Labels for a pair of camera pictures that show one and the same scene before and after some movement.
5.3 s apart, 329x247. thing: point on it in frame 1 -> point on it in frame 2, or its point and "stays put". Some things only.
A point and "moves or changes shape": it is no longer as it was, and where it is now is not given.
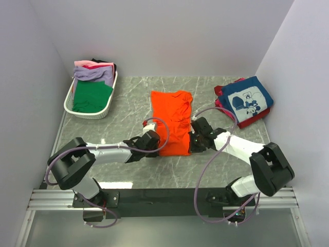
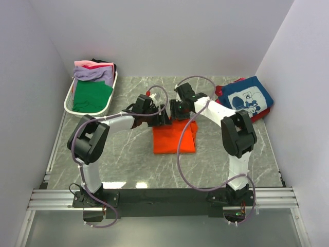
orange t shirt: (175, 108) moves or changes shape
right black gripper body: (196, 145) -> (178, 110)
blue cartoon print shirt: (245, 99) stays put
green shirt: (91, 96) stays put
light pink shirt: (90, 64) stays put
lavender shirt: (105, 73) stays put
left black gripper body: (152, 154) -> (155, 120)
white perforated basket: (68, 103) stays put
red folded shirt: (241, 124) stays put
